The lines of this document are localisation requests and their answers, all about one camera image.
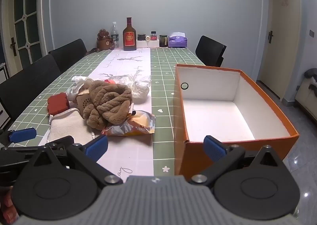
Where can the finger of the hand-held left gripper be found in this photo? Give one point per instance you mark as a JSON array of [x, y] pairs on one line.
[[22, 134], [62, 140]]

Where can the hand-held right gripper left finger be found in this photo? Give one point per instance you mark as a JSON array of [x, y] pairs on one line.
[[96, 147]]

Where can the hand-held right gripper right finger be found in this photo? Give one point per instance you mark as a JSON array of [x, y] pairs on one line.
[[214, 148]]

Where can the white washcloth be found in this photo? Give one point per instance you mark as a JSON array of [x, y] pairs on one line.
[[66, 126]]

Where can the orange cardboard box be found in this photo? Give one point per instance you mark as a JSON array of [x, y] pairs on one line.
[[218, 116]]

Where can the red sponge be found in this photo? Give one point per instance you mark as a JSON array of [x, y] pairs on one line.
[[57, 103]]

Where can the orange snack packet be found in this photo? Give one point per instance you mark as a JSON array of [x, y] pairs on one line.
[[133, 126]]

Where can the brown fluffy towel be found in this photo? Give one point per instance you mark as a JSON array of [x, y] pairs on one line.
[[111, 103]]

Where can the white plastic bag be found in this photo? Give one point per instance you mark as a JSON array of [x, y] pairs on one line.
[[76, 83]]

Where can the orange crochet ball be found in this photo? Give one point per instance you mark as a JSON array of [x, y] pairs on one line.
[[110, 81]]

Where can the clear plastic bag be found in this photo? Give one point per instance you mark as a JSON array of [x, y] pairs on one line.
[[141, 88]]

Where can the wooden radio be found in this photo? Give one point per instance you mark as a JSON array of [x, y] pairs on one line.
[[84, 101]]

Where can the black chair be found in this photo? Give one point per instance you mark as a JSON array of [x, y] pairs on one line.
[[69, 54], [27, 86], [210, 50]]

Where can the white cabinet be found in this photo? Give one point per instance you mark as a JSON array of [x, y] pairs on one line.
[[3, 73]]

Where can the green grid tablecloth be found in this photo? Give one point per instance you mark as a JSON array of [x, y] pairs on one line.
[[163, 71]]

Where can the brown bear bottle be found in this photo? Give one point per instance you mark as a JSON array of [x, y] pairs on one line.
[[104, 41]]

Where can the beige sofa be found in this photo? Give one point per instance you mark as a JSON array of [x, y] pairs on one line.
[[308, 98]]

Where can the clear water bottle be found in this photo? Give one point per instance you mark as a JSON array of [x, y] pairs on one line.
[[115, 38]]

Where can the purple tissue pack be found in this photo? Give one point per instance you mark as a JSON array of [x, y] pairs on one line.
[[177, 41]]

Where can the brown liquor bottle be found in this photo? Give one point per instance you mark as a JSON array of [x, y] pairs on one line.
[[129, 39]]

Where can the glass panel door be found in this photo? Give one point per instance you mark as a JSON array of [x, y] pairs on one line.
[[24, 16]]

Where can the dark glass jar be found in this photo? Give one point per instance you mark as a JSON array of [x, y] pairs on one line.
[[163, 41]]

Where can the black jar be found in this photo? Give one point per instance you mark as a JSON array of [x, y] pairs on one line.
[[141, 37]]

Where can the dark clothing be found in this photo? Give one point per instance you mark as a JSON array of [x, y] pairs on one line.
[[311, 73]]

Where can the small red label jar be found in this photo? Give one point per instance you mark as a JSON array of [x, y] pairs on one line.
[[153, 36]]

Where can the cream door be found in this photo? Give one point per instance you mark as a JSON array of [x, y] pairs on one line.
[[282, 41]]

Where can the wall light switch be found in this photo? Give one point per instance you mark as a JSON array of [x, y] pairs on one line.
[[312, 33]]

